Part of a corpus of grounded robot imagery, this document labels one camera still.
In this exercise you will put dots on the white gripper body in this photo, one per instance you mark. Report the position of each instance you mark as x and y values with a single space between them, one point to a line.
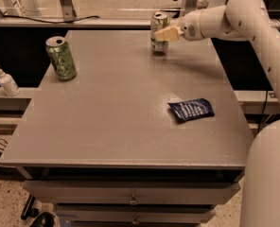
191 26

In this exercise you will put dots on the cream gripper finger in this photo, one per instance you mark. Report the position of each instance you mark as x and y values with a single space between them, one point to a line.
169 34

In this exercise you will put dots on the white green 7up can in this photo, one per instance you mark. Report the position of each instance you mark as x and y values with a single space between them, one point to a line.
158 21

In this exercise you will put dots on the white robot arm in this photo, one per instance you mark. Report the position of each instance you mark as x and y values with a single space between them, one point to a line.
249 21

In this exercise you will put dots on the green soda can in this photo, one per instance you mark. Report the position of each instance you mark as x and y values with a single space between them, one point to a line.
59 53

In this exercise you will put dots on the blue snack packet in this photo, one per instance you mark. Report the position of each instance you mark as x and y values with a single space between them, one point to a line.
191 109

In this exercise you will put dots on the grey drawer cabinet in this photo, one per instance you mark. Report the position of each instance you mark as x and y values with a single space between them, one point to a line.
88 144

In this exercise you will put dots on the metal drawer knob upper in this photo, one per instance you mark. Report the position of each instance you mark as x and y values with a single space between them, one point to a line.
133 200

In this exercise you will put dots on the metal drawer knob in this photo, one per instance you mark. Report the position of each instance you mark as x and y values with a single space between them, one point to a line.
135 222
133 200

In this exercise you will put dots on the white pump bottle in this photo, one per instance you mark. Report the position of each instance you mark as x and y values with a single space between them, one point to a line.
8 84

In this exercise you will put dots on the metal drawer knob lower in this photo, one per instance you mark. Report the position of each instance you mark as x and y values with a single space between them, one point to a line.
135 222

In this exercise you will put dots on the grey metal shelf rail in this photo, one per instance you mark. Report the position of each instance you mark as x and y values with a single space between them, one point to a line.
89 23

